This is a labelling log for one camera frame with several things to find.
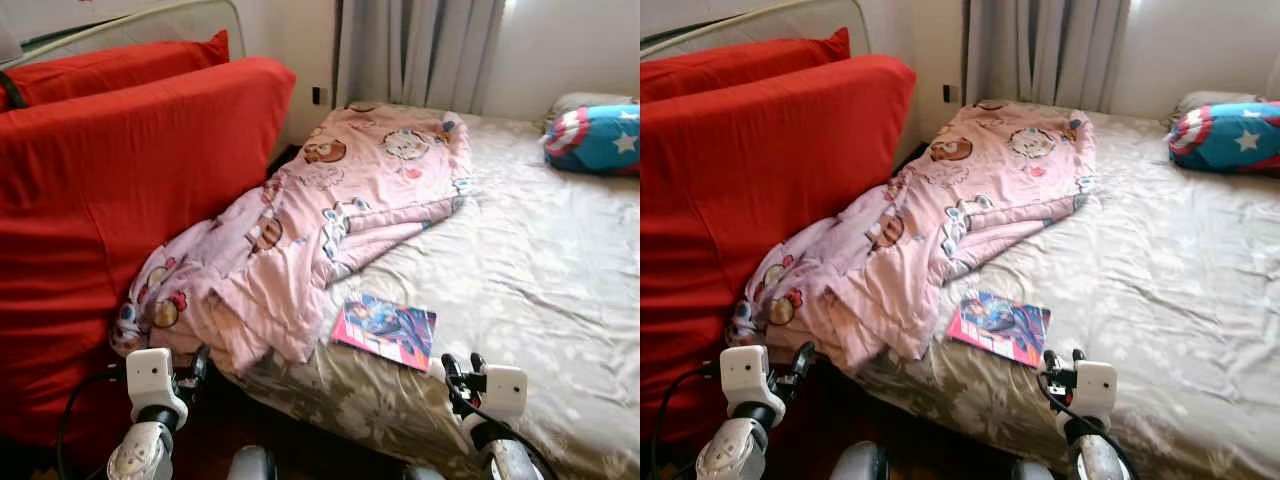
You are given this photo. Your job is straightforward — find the pink blue comic book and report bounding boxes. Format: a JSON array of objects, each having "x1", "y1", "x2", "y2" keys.
[
  {"x1": 330, "y1": 293, "x2": 439, "y2": 373},
  {"x1": 946, "y1": 291, "x2": 1053, "y2": 369}
]

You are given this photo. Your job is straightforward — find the bed with beige floral sheet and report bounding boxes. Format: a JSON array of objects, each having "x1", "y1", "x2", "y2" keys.
[
  {"x1": 215, "y1": 100, "x2": 641, "y2": 480},
  {"x1": 830, "y1": 98, "x2": 1280, "y2": 480}
]

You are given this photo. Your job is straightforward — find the pink cartoon print blanket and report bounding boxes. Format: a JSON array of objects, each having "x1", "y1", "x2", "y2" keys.
[
  {"x1": 110, "y1": 100, "x2": 474, "y2": 377},
  {"x1": 728, "y1": 100, "x2": 1097, "y2": 377}
]

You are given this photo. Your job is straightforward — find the blue red star shield pillow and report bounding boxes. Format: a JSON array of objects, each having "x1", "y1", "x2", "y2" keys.
[
  {"x1": 1168, "y1": 100, "x2": 1280, "y2": 174},
  {"x1": 543, "y1": 100, "x2": 641, "y2": 177}
]

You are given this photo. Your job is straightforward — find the beige floral pillow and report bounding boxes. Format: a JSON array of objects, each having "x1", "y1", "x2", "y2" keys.
[
  {"x1": 1172, "y1": 90, "x2": 1267, "y2": 126},
  {"x1": 548, "y1": 92, "x2": 637, "y2": 126}
]

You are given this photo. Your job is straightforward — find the red pointed-corner cushion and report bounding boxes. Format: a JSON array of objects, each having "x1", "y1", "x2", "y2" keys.
[
  {"x1": 640, "y1": 27, "x2": 852, "y2": 104},
  {"x1": 0, "y1": 30, "x2": 231, "y2": 111}
]

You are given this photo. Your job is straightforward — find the grey pleated curtain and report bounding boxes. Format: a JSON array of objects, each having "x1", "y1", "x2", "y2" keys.
[
  {"x1": 965, "y1": 0, "x2": 1137, "y2": 113},
  {"x1": 335, "y1": 0, "x2": 507, "y2": 116}
]

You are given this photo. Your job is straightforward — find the grey upright mattress with piping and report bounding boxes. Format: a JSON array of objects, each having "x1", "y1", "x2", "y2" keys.
[
  {"x1": 640, "y1": 0, "x2": 871, "y2": 59},
  {"x1": 0, "y1": 0, "x2": 247, "y2": 71}
]

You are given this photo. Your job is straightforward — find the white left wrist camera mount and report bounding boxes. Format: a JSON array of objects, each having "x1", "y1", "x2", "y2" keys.
[
  {"x1": 125, "y1": 347, "x2": 190, "y2": 421},
  {"x1": 720, "y1": 345, "x2": 785, "y2": 417}
]

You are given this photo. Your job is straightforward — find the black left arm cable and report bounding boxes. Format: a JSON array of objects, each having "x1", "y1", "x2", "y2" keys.
[
  {"x1": 55, "y1": 365, "x2": 131, "y2": 480},
  {"x1": 650, "y1": 362, "x2": 723, "y2": 480}
]

